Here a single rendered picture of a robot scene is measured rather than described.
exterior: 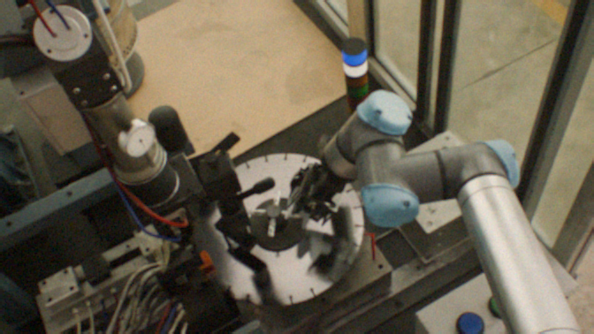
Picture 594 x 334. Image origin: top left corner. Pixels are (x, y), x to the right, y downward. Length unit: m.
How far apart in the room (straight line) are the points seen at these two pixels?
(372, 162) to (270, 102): 0.80
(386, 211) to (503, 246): 0.17
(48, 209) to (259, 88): 0.67
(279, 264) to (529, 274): 0.55
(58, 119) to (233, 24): 1.07
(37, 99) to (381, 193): 0.46
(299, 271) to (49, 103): 0.56
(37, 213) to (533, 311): 0.91
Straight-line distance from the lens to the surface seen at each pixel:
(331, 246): 1.22
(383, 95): 0.96
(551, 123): 1.08
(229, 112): 1.69
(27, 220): 1.32
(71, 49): 0.75
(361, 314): 1.37
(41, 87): 0.86
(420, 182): 0.91
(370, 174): 0.91
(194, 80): 1.79
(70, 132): 0.92
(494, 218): 0.85
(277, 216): 1.20
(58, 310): 1.43
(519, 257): 0.81
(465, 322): 1.21
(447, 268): 1.42
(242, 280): 1.22
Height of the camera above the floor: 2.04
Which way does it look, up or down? 56 degrees down
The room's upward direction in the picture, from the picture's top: 12 degrees counter-clockwise
